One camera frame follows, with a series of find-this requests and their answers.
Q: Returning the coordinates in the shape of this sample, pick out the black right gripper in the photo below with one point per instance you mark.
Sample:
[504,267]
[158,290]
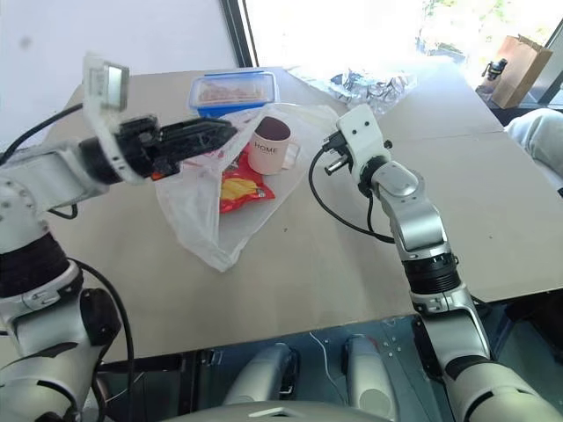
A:
[344,154]

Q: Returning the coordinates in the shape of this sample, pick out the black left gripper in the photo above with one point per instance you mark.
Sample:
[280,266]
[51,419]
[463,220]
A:
[141,145]

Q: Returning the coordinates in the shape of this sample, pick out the translucent white plastic bag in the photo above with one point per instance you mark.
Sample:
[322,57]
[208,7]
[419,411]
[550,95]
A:
[198,211]

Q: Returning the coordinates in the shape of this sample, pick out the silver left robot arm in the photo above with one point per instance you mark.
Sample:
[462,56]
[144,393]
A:
[48,171]

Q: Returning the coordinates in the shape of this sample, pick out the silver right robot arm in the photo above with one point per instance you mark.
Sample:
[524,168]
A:
[418,220]

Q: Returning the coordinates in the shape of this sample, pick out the crumpled printed plastic bag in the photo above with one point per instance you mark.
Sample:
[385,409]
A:
[374,88]

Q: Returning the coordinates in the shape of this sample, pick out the brown paper bag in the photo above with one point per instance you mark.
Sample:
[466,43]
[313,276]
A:
[521,72]

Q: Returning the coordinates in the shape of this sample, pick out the blue-lidded clear food container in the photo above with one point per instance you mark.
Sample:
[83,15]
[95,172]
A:
[233,90]

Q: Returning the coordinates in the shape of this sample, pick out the white mug maroon rim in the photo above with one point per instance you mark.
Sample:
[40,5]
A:
[268,151]

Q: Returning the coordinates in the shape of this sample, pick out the red snack packet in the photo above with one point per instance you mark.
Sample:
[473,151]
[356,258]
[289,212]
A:
[242,189]

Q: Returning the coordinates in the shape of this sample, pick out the black bottle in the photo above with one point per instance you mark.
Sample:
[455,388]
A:
[496,69]

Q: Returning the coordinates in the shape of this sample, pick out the person's white trouser leg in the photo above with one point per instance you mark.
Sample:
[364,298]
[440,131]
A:
[538,136]

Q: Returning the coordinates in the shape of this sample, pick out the silver rounded robot thigh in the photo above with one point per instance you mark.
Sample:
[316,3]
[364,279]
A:
[264,373]
[369,378]

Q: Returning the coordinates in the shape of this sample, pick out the silver robot torso edge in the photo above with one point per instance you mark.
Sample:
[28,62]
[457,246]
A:
[272,412]

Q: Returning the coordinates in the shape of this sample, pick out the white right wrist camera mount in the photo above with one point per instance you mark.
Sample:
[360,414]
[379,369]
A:
[361,132]

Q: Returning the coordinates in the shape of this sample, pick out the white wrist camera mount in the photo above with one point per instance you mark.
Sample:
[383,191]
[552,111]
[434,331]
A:
[361,132]
[94,110]

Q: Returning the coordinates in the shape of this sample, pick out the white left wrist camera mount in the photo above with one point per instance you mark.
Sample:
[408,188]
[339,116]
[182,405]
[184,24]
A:
[94,110]

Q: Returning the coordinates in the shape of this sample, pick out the dark window frame post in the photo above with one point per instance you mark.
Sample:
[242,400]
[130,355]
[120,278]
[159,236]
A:
[239,31]

